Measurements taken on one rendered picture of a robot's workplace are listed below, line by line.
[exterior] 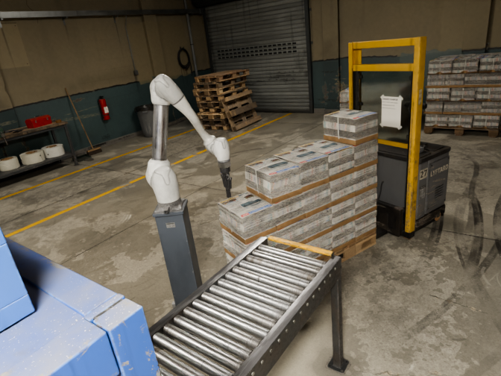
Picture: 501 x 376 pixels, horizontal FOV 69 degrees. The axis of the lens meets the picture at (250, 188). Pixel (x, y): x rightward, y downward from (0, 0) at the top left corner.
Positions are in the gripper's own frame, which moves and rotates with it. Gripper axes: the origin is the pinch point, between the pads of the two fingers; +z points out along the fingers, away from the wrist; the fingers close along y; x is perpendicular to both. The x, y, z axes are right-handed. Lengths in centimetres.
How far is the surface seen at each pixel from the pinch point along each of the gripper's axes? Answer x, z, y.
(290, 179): -43.9, -2.1, -18.5
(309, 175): -63, 1, -18
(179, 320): 78, 16, -83
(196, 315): 70, 16, -85
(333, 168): -89, 2, -19
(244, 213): -3.1, 13.1, -15.0
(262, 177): -26.5, -6.4, -7.7
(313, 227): -64, 47, -19
